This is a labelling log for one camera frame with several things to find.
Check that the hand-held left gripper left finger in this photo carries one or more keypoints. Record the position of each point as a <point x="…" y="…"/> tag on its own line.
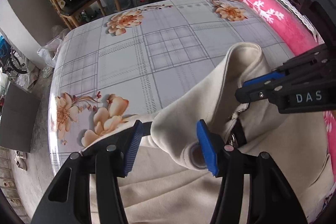
<point x="134" y="146"/>

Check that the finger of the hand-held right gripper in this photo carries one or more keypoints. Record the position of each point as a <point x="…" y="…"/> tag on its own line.
<point x="252" y="95"/>
<point x="262" y="79"/>

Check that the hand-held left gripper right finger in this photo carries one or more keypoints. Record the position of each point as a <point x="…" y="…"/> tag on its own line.
<point x="207" y="150"/>

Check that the cream zip jacket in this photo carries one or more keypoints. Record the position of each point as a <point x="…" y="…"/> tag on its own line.
<point x="183" y="192"/>

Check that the pink floral blanket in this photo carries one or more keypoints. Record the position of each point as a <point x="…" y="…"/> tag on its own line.
<point x="275" y="22"/>

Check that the floral plaid tablecloth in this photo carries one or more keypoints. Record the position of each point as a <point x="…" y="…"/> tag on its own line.
<point x="157" y="43"/>

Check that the small patterned cloth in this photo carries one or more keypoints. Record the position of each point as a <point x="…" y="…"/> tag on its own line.
<point x="47" y="72"/>

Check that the grey cabinet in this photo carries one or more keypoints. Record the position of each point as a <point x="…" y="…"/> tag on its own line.
<point x="18" y="119"/>

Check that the white plastic bag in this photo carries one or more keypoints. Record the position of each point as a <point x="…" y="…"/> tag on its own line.
<point x="50" y="50"/>

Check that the wheelchair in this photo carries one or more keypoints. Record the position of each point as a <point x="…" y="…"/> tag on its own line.
<point x="15" y="61"/>

